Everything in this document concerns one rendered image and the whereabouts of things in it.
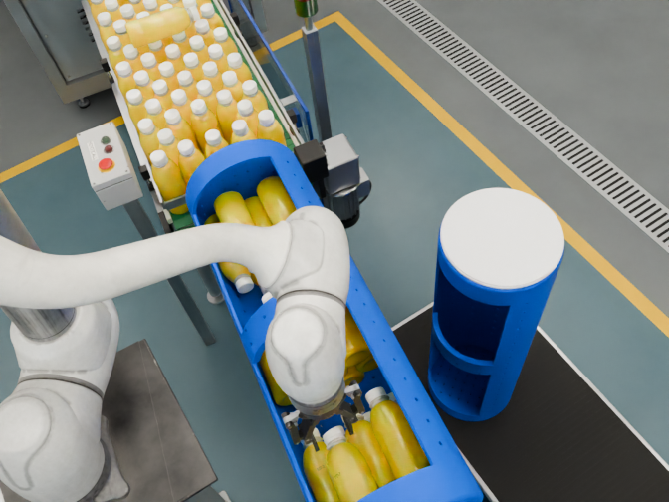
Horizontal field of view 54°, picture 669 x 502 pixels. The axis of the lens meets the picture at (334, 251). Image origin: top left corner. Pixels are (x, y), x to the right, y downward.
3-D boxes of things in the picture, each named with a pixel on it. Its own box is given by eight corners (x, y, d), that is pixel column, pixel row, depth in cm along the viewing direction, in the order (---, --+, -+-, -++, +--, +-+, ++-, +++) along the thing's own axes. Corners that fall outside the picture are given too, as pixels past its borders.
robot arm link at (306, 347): (347, 410, 92) (350, 326, 99) (337, 367, 79) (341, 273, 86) (272, 408, 93) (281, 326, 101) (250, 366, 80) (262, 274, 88)
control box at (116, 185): (107, 211, 169) (91, 186, 161) (91, 159, 180) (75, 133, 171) (143, 196, 171) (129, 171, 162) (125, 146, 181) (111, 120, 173)
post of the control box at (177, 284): (206, 346, 257) (111, 185, 174) (203, 338, 259) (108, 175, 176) (215, 342, 258) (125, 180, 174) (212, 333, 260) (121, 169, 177)
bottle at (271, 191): (277, 170, 152) (307, 229, 142) (288, 186, 158) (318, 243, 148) (251, 186, 152) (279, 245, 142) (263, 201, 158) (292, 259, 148)
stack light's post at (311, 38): (338, 248, 277) (306, 35, 185) (334, 241, 279) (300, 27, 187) (346, 245, 277) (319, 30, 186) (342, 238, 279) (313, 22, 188)
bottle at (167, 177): (190, 191, 183) (170, 146, 168) (195, 210, 179) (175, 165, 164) (165, 199, 182) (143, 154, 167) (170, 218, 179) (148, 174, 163)
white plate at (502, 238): (462, 174, 161) (461, 177, 162) (423, 264, 148) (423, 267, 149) (576, 205, 153) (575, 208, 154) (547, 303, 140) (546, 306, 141)
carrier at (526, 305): (443, 333, 235) (415, 403, 221) (460, 175, 162) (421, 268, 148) (522, 360, 227) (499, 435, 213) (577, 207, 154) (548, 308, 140)
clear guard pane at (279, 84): (323, 211, 231) (305, 112, 191) (248, 77, 272) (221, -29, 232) (324, 210, 231) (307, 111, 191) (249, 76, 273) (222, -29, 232)
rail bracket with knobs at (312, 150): (301, 191, 180) (295, 167, 171) (291, 173, 184) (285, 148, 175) (334, 178, 181) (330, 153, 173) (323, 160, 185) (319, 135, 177)
